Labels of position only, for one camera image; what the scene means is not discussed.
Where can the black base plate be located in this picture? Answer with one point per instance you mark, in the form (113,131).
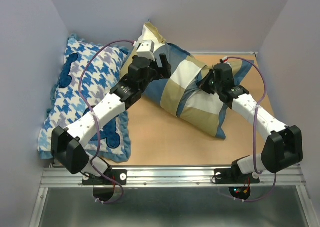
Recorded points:
(225,176)
(118,175)

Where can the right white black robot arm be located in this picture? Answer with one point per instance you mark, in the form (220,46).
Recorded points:
(283,146)

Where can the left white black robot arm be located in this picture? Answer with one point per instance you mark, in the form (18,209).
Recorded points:
(67,144)

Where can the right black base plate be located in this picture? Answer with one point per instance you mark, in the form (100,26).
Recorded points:
(225,176)

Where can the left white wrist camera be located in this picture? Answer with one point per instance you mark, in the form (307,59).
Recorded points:
(145,49)

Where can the blue houndstooth bear pillow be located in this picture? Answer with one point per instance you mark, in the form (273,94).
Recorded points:
(85,79)

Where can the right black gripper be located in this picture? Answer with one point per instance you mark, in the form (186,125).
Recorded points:
(202,85)

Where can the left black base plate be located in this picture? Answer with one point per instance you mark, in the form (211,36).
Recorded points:
(118,175)

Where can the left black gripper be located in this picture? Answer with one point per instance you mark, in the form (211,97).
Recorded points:
(164,73)

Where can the blue tan white patchwork pillow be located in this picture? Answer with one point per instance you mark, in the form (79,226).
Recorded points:
(180,94)

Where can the aluminium table frame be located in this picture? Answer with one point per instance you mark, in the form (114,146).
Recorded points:
(160,139)

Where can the aluminium mounting rail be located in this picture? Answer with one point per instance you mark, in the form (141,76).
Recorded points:
(156,177)

